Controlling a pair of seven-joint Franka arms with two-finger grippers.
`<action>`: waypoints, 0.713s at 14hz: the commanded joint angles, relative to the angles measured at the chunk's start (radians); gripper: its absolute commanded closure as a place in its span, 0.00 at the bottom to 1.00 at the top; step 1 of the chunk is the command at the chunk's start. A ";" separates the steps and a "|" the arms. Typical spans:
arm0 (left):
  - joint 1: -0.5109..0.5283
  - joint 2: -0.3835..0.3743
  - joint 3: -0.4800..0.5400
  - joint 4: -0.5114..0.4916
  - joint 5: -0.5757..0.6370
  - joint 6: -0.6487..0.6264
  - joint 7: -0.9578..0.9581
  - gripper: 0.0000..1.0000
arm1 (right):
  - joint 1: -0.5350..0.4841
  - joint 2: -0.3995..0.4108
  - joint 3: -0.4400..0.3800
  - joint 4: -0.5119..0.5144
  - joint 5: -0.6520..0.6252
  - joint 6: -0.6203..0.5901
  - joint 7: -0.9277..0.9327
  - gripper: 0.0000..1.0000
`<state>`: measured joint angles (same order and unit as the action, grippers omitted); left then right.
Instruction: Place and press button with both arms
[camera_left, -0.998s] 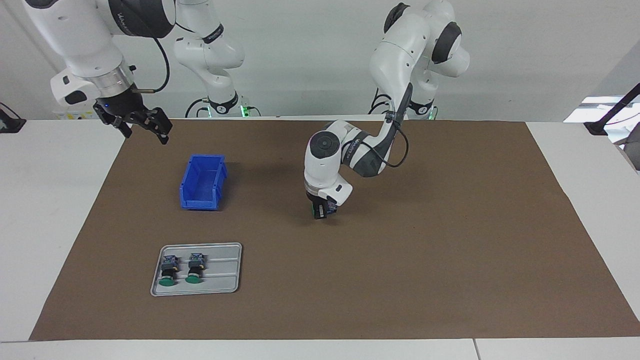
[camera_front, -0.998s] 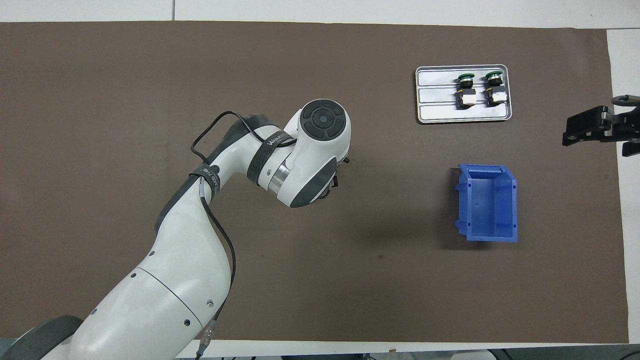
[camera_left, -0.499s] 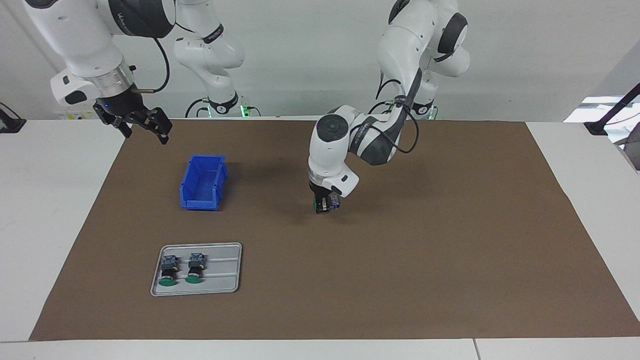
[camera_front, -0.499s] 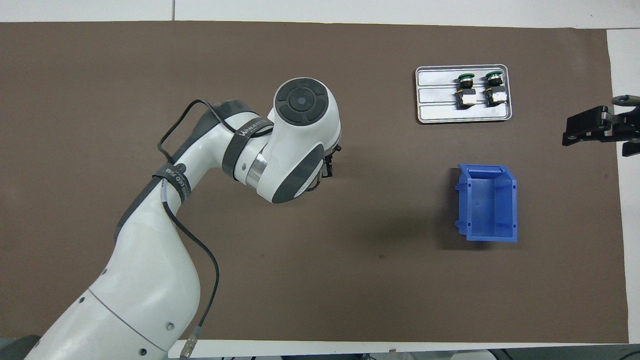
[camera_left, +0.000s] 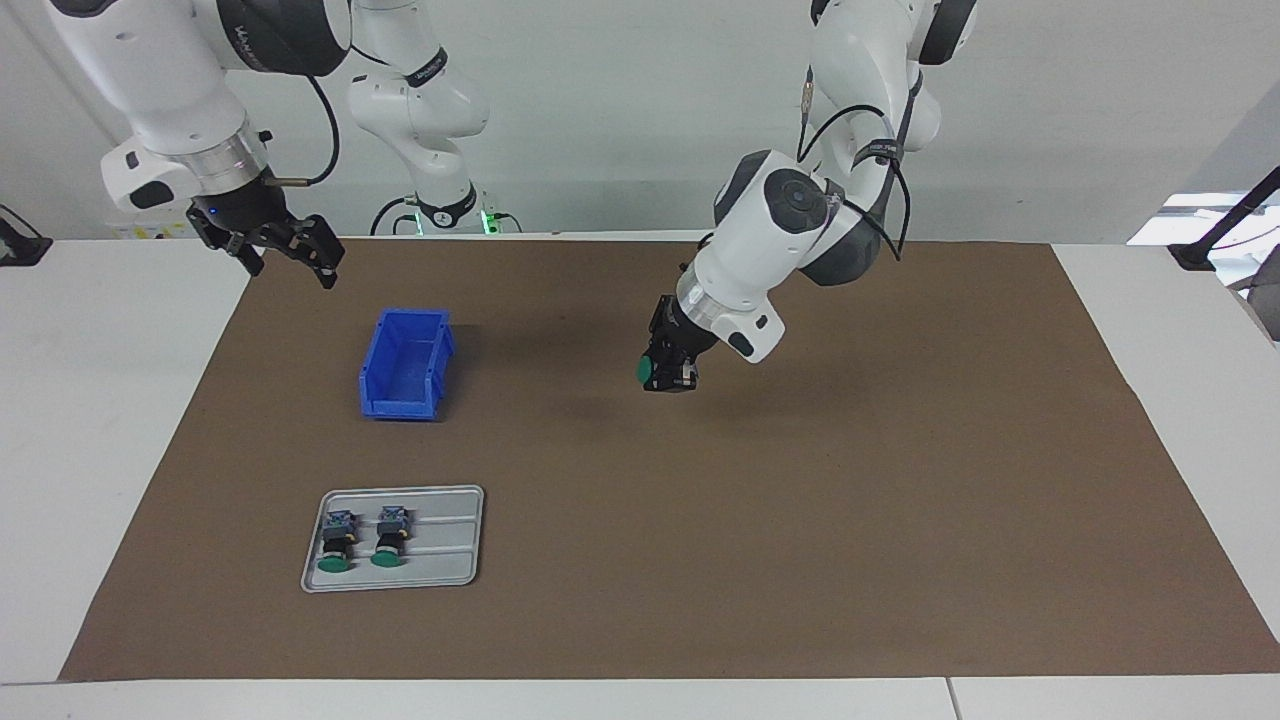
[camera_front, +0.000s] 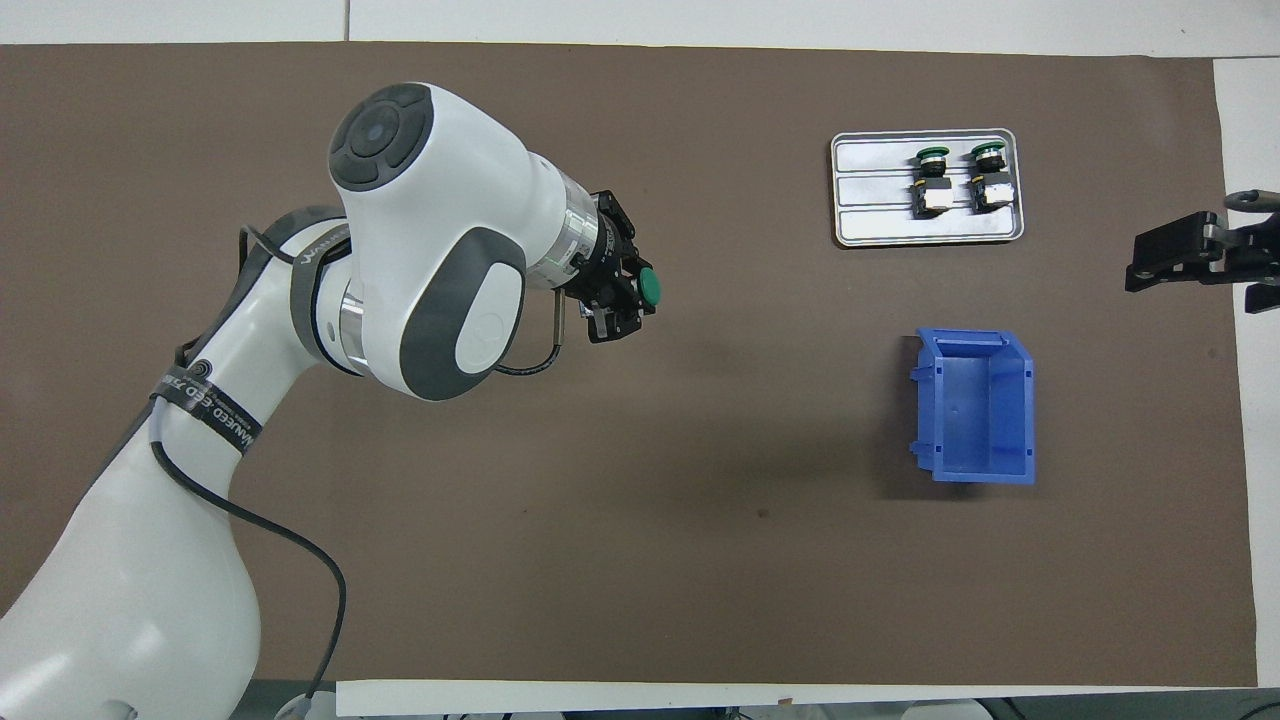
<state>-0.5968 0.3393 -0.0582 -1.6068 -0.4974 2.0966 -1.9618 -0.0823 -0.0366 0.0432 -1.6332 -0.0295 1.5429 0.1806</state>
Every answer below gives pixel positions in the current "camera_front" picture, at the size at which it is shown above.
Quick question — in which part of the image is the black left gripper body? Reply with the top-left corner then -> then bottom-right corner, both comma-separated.
565,190 -> 635,311

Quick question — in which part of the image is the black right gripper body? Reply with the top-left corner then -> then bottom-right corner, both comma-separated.
1205,215 -> 1280,286

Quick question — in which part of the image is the brown table mat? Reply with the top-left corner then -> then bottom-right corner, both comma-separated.
0,42 -> 1258,687

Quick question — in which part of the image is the silver metal tray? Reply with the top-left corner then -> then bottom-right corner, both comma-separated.
830,129 -> 1026,248

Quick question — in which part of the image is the blue plastic storage bin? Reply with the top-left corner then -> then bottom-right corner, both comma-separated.
909,328 -> 1036,486

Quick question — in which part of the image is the white round object below table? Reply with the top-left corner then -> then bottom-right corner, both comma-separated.
275,690 -> 338,720

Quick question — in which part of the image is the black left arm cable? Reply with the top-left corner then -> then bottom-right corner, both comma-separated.
150,225 -> 571,720

